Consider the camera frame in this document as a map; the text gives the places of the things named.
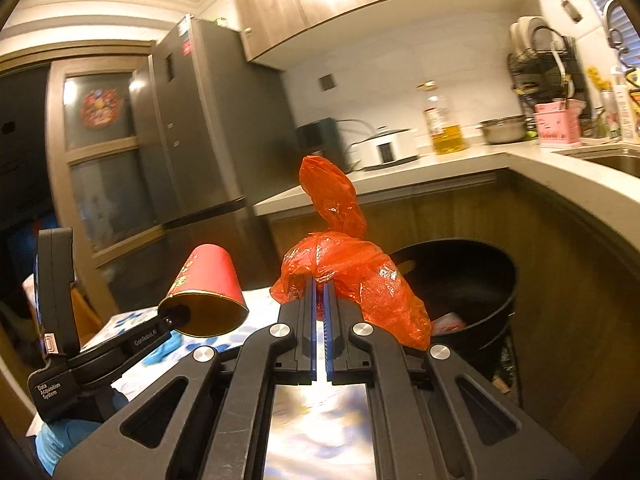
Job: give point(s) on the person's left hand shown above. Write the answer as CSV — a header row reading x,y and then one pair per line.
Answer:
x,y
60,442

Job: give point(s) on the wooden lower cabinet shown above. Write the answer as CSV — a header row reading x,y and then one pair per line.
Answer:
x,y
560,260

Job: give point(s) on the black dish rack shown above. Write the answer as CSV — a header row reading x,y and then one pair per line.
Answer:
x,y
520,75

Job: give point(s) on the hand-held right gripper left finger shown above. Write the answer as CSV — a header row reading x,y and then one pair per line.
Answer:
x,y
305,330

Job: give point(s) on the wooden glass door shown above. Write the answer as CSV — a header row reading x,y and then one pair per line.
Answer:
x,y
100,185

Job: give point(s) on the red plastic bag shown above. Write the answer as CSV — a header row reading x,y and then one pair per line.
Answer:
x,y
370,280

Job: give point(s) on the red round door decoration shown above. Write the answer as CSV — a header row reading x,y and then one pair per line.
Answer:
x,y
100,106

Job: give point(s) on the dark green air fryer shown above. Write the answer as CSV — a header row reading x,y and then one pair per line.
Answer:
x,y
320,137

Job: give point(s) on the red paper cup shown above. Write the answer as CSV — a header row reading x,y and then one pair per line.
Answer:
x,y
210,280

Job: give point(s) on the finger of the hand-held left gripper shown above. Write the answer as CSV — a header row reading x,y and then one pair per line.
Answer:
x,y
175,317

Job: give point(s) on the white ladle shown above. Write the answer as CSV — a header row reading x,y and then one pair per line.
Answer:
x,y
559,67

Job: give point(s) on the metal faucet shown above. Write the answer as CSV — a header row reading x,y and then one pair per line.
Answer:
x,y
612,25

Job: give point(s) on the steel bowl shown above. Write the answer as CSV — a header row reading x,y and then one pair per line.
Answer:
x,y
502,131

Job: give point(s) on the grey refrigerator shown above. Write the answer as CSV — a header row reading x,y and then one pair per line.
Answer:
x,y
215,125

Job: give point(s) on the red white packet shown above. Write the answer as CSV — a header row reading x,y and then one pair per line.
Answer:
x,y
447,322

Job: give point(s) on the yellow flowers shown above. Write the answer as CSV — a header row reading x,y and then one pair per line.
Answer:
x,y
599,79

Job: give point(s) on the hanging metal spatula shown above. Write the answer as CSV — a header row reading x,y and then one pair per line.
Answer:
x,y
571,10

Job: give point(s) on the cooking oil bottle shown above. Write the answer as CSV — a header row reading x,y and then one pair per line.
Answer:
x,y
445,135

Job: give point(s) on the white plate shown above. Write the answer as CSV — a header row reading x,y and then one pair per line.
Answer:
x,y
522,35

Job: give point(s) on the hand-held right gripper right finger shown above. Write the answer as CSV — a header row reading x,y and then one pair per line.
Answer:
x,y
336,330

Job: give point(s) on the black round bin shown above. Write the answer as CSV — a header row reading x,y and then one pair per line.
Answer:
x,y
465,280

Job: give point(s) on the dark wall socket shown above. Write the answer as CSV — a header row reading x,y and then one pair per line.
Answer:
x,y
326,82

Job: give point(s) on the white bottle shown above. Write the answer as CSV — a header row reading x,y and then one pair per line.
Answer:
x,y
625,110

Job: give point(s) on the steel sink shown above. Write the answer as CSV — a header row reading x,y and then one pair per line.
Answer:
x,y
610,160

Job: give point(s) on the pink plastic basket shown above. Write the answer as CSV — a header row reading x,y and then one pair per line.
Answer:
x,y
555,130

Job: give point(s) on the white rice cooker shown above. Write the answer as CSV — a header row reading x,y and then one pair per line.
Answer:
x,y
392,147

